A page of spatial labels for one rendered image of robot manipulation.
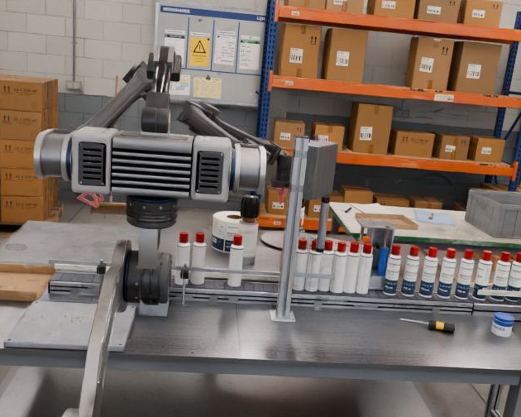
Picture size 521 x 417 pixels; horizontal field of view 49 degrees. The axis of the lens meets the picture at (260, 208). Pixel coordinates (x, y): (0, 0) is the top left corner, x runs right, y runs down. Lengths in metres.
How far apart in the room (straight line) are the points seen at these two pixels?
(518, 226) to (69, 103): 4.79
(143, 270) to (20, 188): 3.95
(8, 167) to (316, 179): 3.83
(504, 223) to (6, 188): 4.03
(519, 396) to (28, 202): 4.34
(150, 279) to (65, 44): 5.31
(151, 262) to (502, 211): 2.68
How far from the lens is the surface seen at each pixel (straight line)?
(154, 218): 1.48
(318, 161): 1.95
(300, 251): 2.19
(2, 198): 5.49
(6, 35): 6.86
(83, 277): 2.28
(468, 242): 3.67
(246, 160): 1.46
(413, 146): 6.16
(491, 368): 2.08
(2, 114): 5.35
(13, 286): 2.34
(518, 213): 3.85
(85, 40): 6.64
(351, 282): 2.27
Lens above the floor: 1.73
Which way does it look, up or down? 15 degrees down
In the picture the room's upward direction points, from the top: 5 degrees clockwise
